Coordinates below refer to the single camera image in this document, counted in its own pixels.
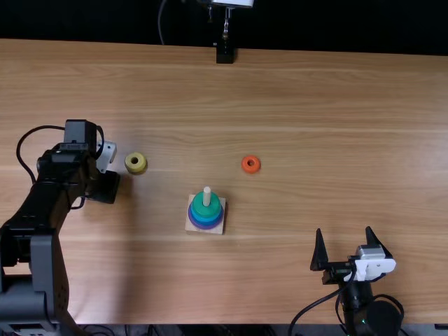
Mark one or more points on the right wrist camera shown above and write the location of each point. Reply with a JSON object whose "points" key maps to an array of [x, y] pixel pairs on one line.
{"points": [[374, 266]]}

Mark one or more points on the wooden peg base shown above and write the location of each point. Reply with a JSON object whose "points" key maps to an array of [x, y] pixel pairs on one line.
{"points": [[196, 231]]}

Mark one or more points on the white camera box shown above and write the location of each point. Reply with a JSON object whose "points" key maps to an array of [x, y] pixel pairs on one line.
{"points": [[231, 3]]}

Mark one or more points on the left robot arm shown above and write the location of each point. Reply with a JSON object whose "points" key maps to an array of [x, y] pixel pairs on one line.
{"points": [[35, 206]]}

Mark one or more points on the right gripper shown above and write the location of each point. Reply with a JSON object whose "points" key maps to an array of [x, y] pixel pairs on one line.
{"points": [[336, 271]]}

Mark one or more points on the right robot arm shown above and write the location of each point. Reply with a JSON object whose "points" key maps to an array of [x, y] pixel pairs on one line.
{"points": [[381, 315]]}

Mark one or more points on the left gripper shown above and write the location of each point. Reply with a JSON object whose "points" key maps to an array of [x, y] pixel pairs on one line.
{"points": [[105, 189]]}

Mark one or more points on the black clamp stand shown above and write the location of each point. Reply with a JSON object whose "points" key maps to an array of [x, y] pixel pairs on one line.
{"points": [[224, 56]]}

